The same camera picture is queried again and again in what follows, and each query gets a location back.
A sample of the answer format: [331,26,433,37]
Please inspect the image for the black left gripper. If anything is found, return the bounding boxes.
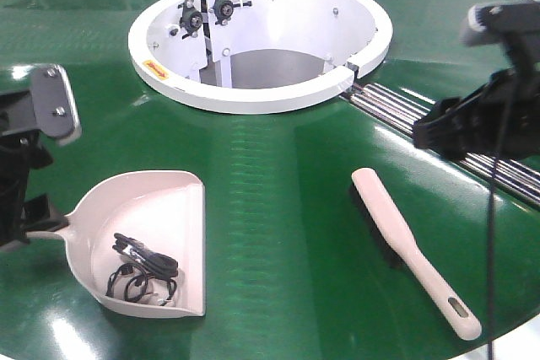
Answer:
[1,90,68,246]

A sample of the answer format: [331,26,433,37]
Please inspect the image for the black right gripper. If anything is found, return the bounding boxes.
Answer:
[413,69,539,160]

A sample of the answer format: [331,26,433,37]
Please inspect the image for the black cable bundle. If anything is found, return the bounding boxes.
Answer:
[105,232,180,306]

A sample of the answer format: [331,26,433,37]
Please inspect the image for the beige plastic dustpan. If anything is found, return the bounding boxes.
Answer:
[28,170,206,319]

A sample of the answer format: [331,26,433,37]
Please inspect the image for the beige hand broom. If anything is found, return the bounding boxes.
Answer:
[351,168,482,341]

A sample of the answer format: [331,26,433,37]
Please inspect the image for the steel rollers near right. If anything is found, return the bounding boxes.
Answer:
[340,83,539,208]

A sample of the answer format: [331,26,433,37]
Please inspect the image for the right black bearing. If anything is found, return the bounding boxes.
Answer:
[208,0,253,25]

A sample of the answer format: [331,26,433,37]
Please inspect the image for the black hanging cable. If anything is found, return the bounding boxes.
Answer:
[485,77,518,360]

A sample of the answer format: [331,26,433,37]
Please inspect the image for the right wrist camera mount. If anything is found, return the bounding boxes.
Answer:
[459,0,539,74]

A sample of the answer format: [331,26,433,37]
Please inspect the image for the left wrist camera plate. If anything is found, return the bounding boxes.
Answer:
[30,64,82,146]

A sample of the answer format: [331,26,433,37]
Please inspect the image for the white inner conveyor ring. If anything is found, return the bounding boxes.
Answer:
[127,0,394,116]

